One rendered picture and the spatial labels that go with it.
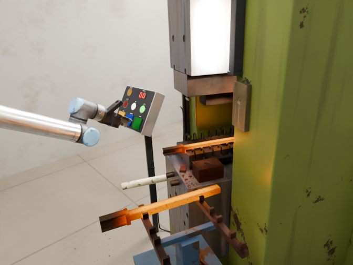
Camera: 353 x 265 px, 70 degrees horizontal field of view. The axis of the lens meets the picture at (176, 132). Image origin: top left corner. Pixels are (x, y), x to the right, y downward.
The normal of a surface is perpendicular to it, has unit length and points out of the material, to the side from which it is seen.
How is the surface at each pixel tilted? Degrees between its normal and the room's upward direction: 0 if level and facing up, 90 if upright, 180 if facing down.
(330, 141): 90
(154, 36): 90
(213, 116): 90
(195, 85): 90
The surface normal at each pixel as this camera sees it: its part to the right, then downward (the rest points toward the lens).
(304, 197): 0.29, 0.34
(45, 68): 0.65, 0.25
